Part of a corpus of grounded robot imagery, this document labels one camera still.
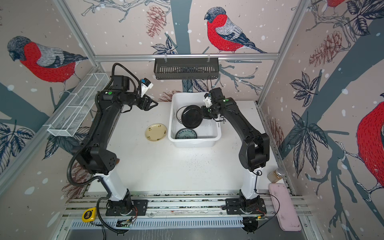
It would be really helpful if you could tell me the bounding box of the black corrugated cable conduit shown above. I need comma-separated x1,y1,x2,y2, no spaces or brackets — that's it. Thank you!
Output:
66,62,142,235

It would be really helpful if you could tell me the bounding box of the teal floral plate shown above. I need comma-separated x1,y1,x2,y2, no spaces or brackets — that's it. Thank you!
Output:
175,128,198,139

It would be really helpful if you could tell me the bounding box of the white plastic bin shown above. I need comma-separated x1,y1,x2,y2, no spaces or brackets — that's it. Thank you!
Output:
168,92,222,149

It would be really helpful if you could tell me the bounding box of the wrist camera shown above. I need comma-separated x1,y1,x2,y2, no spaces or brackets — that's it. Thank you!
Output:
204,93,212,108
141,78,154,97

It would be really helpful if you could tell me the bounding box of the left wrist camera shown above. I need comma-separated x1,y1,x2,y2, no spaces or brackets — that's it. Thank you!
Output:
141,78,154,97

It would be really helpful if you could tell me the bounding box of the yellow round plate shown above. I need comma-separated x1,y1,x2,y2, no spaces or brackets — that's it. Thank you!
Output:
145,123,168,142

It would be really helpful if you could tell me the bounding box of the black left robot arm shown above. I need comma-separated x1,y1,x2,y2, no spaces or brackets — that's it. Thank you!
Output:
76,76,158,207

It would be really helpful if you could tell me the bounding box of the pink flat case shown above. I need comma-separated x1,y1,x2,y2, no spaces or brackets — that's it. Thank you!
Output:
269,184,302,232

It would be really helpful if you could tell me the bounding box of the white wire mesh shelf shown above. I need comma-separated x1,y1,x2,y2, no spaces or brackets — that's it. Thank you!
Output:
48,73,110,137

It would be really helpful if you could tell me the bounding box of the glass jar with lid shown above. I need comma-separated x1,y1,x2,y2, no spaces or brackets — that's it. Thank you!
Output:
267,168,286,184

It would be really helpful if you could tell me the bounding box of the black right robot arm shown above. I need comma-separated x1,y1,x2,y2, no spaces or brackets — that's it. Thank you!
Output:
202,88,270,213

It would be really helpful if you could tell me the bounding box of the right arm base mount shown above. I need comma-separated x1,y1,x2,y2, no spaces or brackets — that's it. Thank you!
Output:
222,191,267,215

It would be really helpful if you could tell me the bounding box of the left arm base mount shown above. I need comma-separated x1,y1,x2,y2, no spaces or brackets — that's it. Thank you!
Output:
106,191,149,217

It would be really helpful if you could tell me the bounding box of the orange sunburst plate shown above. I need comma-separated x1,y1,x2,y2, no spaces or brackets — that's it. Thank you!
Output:
176,107,184,124

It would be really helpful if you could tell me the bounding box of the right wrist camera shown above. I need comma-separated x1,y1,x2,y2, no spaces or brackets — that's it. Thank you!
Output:
204,93,212,108

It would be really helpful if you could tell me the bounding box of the black round plate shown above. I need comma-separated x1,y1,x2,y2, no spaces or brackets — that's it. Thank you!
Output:
181,105,203,129

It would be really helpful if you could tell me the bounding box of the yellow tape measure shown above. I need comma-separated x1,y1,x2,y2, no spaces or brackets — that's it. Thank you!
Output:
82,207,97,223

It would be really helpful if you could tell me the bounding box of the black hanging wire basket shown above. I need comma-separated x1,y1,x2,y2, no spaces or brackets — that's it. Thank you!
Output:
154,58,220,80

